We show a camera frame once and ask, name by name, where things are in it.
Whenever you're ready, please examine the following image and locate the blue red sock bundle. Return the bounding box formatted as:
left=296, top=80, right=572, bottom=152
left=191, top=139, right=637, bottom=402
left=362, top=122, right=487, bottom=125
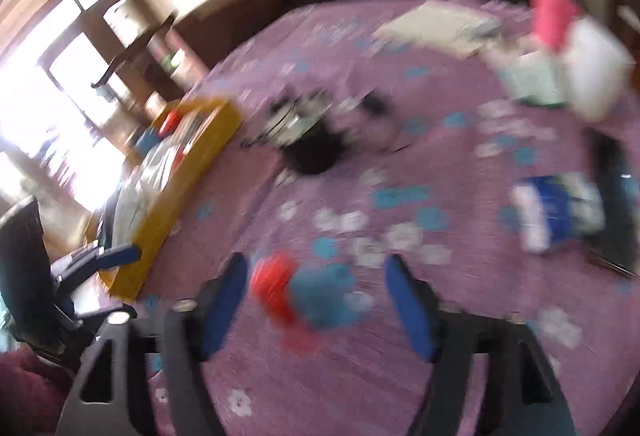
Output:
left=250, top=254, right=374, bottom=355

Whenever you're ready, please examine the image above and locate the cream white towel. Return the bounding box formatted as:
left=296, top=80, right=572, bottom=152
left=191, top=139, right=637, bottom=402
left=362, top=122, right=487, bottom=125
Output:
left=112, top=135, right=182, bottom=245

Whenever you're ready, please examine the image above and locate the maroon sleeve forearm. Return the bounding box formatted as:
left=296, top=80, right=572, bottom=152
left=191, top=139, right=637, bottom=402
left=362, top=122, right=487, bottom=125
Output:
left=1, top=346, right=73, bottom=435

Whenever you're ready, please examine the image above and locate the blue sock ball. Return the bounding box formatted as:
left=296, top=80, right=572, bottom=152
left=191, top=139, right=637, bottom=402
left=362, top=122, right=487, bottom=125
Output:
left=134, top=128, right=162, bottom=159

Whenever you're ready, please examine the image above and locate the blue white cigarette box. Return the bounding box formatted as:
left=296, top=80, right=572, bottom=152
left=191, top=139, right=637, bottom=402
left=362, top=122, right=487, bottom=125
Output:
left=510, top=173, right=605, bottom=254

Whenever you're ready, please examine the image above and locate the yellow cardboard tray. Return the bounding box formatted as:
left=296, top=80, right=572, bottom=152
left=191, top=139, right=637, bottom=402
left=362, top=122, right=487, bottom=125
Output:
left=99, top=98, right=243, bottom=301

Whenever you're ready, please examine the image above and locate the wooden chair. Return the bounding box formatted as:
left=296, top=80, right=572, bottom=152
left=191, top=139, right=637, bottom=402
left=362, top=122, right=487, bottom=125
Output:
left=91, top=11, right=208, bottom=121

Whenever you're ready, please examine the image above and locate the black cylindrical motor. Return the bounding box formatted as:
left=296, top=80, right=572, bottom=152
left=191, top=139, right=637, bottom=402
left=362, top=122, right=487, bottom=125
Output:
left=241, top=87, right=402, bottom=176

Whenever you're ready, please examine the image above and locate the wooden glass door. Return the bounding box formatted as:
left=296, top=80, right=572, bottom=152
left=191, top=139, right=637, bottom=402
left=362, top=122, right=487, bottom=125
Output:
left=38, top=0, right=170, bottom=152

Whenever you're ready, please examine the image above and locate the purple floral tablecloth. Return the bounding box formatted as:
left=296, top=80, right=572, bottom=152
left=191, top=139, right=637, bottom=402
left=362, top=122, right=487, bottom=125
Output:
left=144, top=0, right=639, bottom=435

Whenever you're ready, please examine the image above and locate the maroon armchair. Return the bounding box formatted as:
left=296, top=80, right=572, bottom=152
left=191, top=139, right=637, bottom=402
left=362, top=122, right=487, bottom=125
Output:
left=172, top=0, right=284, bottom=70

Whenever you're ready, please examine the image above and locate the pink thermos bottle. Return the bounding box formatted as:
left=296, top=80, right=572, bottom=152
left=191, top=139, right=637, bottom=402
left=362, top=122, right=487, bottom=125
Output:
left=522, top=0, right=582, bottom=53

